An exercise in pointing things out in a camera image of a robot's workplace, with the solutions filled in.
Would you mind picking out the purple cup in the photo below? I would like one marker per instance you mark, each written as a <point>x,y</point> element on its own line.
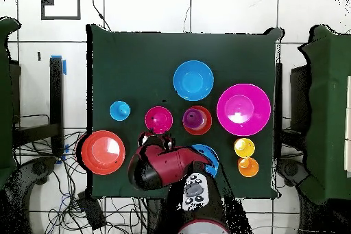
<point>192,118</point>

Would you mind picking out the small magenta bowl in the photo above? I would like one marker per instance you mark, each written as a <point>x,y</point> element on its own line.
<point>158,122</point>

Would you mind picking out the small orange bowl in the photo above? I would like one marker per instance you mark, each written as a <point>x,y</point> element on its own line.
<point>201,131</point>

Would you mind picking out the large red-orange bowl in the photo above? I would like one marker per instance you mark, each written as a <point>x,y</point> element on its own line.
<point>93,162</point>

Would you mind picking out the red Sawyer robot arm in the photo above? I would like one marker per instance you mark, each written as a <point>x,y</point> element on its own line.
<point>170,162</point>

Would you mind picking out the blue bowl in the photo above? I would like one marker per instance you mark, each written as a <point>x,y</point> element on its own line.
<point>212,160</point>
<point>193,80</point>

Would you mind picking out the blue cup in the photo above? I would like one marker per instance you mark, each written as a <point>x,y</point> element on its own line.
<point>118,113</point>

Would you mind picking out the dark green table cloth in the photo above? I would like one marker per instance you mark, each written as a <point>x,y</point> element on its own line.
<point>131,66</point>

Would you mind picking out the yellow cup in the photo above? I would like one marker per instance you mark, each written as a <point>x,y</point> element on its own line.
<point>244,149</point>

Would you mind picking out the large pink bowl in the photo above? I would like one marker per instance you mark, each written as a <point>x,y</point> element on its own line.
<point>255,118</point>

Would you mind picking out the orange cup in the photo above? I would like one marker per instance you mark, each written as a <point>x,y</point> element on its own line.
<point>249,169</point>

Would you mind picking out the black metal stand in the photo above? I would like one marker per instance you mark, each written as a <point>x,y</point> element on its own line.
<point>300,94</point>
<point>56,107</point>

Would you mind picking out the blue tape strip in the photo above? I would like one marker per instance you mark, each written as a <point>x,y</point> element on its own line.
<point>64,68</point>

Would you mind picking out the black grey stand base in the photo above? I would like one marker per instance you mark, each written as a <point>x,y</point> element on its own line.
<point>35,168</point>
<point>290,169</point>

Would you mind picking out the black power adapter box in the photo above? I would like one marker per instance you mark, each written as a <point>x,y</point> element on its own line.
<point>92,212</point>

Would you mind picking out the green cloth side table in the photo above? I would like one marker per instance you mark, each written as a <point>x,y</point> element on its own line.
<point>5,107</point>
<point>329,107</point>

